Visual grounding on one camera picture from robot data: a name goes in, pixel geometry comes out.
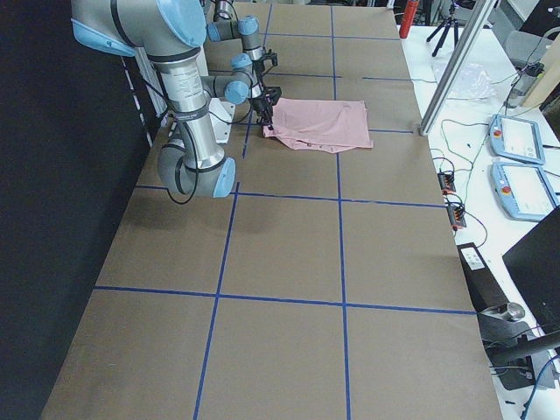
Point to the lower orange black hub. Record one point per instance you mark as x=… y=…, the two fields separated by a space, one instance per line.
x=456 y=211

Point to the teach pendant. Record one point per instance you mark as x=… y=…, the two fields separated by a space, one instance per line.
x=517 y=139
x=523 y=190

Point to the upper teach pendant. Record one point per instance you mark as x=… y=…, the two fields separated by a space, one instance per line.
x=517 y=139

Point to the black tripod far table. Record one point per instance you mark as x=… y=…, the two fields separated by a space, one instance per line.
x=449 y=23

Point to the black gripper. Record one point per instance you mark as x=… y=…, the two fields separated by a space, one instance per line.
x=263 y=106
x=257 y=66

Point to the crumpled clear plastic bag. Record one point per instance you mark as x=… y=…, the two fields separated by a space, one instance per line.
x=473 y=83

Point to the grey metal camera post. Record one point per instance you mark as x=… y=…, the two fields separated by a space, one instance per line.
x=469 y=35

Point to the red cylinder bottle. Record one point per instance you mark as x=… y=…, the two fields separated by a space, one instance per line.
x=408 y=18

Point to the black box with label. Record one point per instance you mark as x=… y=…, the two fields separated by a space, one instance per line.
x=485 y=292

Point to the lower teach pendant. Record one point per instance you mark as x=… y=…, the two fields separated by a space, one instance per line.
x=523 y=190

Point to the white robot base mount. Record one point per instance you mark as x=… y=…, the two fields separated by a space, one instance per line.
x=221 y=112

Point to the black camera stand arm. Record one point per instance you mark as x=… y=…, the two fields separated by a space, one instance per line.
x=518 y=354

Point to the black monitor corner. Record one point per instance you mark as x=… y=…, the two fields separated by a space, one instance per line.
x=533 y=265

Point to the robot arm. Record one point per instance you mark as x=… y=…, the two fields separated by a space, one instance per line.
x=227 y=25
x=172 y=34

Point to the orange black hub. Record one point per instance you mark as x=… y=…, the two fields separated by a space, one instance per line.
x=456 y=211
x=446 y=181

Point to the upper orange black hub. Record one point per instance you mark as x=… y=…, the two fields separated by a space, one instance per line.
x=446 y=181

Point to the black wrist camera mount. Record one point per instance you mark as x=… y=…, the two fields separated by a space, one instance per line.
x=271 y=57
x=272 y=95

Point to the pink Snoopy t-shirt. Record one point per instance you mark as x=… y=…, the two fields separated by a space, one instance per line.
x=320 y=125

